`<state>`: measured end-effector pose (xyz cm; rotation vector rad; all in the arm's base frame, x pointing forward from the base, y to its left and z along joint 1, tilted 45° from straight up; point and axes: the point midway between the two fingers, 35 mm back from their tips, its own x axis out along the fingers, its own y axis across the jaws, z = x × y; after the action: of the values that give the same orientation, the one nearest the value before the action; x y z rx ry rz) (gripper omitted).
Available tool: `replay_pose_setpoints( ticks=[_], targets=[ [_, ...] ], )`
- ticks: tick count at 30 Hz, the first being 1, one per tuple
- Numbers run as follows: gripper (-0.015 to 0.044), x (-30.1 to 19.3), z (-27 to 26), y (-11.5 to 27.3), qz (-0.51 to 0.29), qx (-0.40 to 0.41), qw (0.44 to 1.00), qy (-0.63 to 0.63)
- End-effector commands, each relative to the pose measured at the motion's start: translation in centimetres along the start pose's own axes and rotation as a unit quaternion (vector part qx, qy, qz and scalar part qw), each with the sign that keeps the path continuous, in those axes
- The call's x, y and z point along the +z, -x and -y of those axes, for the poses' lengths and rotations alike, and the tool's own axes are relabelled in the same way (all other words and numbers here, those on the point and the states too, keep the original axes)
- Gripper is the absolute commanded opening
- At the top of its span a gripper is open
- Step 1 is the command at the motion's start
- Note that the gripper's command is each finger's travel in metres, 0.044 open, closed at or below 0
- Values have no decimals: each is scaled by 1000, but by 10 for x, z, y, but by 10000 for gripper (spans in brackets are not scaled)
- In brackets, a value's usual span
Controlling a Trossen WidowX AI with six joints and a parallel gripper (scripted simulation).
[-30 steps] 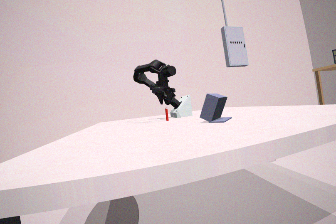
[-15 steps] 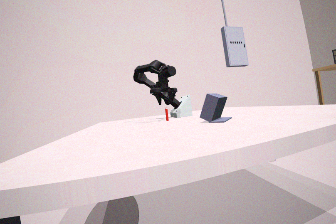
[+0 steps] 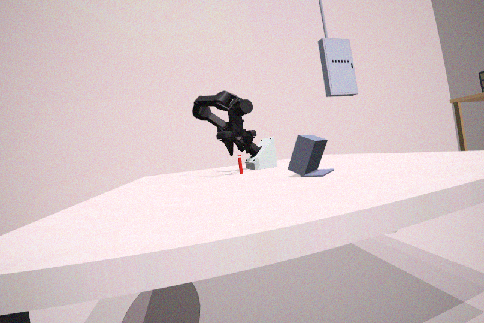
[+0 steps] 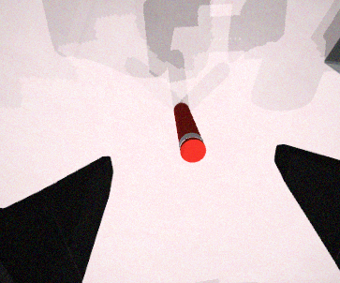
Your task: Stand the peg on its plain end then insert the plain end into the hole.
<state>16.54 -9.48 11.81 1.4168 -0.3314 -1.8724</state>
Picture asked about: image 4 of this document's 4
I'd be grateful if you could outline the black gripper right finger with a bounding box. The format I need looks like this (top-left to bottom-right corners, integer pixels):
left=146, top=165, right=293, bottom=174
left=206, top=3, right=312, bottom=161
left=274, top=144, right=340, bottom=271

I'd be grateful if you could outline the red peg with white band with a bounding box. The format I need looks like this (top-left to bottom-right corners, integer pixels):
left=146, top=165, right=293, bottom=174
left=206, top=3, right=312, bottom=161
left=173, top=102, right=206, bottom=163

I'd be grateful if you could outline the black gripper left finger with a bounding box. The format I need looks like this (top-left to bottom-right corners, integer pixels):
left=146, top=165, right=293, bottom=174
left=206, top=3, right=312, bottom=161
left=0, top=156, right=114, bottom=283

